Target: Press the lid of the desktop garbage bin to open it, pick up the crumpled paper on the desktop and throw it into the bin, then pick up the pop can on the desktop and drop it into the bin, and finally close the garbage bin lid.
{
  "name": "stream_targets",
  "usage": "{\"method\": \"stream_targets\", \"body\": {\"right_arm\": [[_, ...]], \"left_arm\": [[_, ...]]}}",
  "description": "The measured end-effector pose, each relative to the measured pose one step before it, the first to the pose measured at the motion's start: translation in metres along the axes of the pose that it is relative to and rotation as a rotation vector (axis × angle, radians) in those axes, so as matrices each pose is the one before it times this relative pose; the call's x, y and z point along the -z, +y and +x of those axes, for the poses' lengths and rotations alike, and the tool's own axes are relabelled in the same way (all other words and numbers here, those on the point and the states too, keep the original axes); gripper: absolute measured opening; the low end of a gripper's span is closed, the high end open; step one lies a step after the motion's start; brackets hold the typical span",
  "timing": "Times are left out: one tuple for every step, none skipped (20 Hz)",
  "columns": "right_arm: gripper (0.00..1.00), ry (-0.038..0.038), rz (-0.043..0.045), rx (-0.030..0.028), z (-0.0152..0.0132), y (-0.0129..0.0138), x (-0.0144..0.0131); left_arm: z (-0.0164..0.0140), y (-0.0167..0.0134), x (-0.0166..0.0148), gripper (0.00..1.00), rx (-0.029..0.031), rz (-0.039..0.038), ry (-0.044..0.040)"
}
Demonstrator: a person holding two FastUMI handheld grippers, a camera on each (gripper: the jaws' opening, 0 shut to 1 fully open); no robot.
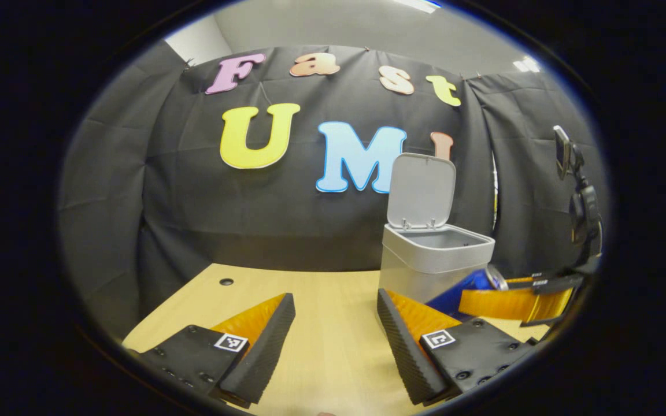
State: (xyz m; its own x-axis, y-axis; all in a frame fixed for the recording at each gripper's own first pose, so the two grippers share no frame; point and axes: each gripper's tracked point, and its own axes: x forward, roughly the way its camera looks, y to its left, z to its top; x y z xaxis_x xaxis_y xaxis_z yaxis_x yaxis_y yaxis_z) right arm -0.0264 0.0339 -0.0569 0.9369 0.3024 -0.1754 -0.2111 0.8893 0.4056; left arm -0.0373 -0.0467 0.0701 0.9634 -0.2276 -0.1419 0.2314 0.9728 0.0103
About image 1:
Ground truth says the long ceiling light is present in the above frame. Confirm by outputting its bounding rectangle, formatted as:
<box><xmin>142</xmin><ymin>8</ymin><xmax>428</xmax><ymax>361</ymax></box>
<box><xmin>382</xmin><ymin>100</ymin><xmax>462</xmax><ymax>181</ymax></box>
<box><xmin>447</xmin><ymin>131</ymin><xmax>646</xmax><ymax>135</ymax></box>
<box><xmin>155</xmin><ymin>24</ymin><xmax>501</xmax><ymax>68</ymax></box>
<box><xmin>394</xmin><ymin>0</ymin><xmax>441</xmax><ymax>14</ymax></box>

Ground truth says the white desktop garbage bin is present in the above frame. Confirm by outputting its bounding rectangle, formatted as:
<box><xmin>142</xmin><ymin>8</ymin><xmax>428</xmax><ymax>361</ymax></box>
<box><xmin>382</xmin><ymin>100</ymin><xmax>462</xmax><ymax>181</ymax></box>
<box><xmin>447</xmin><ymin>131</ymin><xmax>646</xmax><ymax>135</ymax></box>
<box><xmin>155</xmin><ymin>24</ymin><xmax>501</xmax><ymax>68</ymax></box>
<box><xmin>378</xmin><ymin>153</ymin><xmax>495</xmax><ymax>305</ymax></box>

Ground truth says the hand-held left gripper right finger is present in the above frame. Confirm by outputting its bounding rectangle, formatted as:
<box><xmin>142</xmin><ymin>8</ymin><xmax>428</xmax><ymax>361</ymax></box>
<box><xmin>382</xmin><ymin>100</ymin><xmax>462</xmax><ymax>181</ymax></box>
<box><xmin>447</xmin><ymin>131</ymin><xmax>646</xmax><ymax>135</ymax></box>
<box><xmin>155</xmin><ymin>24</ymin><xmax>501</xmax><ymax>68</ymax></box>
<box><xmin>376</xmin><ymin>288</ymin><xmax>536</xmax><ymax>406</ymax></box>

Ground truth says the blue pop can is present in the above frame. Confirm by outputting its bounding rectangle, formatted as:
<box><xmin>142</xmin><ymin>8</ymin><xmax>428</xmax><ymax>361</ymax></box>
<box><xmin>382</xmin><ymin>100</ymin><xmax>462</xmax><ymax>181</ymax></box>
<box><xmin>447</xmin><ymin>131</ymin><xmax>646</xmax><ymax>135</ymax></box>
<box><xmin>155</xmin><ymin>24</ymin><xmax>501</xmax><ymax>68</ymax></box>
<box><xmin>425</xmin><ymin>265</ymin><xmax>510</xmax><ymax>322</ymax></box>

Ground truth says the wooden desktop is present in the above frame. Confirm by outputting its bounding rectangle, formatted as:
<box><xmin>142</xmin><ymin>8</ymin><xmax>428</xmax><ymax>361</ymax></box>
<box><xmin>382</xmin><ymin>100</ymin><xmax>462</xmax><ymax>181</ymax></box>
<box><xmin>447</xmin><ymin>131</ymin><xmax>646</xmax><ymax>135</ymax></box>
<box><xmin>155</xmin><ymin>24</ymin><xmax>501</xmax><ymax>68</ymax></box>
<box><xmin>122</xmin><ymin>263</ymin><xmax>550</xmax><ymax>416</ymax></box>

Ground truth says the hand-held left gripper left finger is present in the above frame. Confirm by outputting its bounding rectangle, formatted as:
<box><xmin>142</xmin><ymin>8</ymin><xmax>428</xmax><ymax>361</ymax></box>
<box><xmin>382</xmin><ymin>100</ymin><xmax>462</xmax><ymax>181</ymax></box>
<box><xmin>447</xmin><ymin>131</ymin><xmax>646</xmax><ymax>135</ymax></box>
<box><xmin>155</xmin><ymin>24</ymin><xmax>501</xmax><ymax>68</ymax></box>
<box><xmin>128</xmin><ymin>292</ymin><xmax>297</xmax><ymax>408</ymax></box>

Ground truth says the black backdrop cloth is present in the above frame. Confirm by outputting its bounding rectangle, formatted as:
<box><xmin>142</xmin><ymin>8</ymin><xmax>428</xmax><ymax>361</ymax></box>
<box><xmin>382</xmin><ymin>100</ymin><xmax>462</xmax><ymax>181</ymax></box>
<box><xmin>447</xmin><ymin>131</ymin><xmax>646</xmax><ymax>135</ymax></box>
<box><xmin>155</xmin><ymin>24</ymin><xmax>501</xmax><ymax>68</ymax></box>
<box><xmin>55</xmin><ymin>40</ymin><xmax>611</xmax><ymax>341</ymax></box>

